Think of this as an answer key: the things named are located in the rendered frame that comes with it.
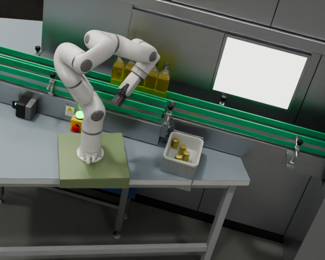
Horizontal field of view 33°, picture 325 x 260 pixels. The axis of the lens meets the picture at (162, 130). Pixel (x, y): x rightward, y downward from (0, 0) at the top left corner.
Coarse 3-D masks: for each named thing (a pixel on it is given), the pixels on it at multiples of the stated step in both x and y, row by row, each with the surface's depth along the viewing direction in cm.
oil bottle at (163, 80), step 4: (160, 72) 272; (168, 72) 273; (160, 76) 271; (164, 76) 270; (168, 76) 271; (160, 80) 272; (164, 80) 271; (168, 80) 271; (156, 84) 274; (160, 84) 273; (164, 84) 272; (168, 84) 277; (156, 88) 275; (160, 88) 274; (164, 88) 274; (156, 92) 276; (160, 92) 276; (164, 92) 275; (160, 96) 277; (164, 96) 277
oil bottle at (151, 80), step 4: (152, 72) 271; (156, 72) 271; (148, 76) 272; (152, 76) 272; (156, 76) 271; (148, 80) 273; (152, 80) 273; (156, 80) 273; (148, 84) 275; (152, 84) 274; (144, 88) 277; (148, 88) 276; (152, 88) 276; (144, 92) 278; (148, 92) 277; (152, 92) 277
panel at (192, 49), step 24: (144, 24) 273; (168, 24) 270; (192, 24) 268; (168, 48) 278; (192, 48) 275; (216, 48) 272; (288, 48) 266; (192, 72) 283; (216, 72) 280; (240, 96) 285
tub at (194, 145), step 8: (176, 136) 277; (184, 136) 276; (192, 136) 276; (168, 144) 267; (192, 144) 278; (200, 144) 275; (168, 152) 272; (176, 152) 275; (192, 152) 277; (200, 152) 267; (176, 160) 259; (192, 160) 272
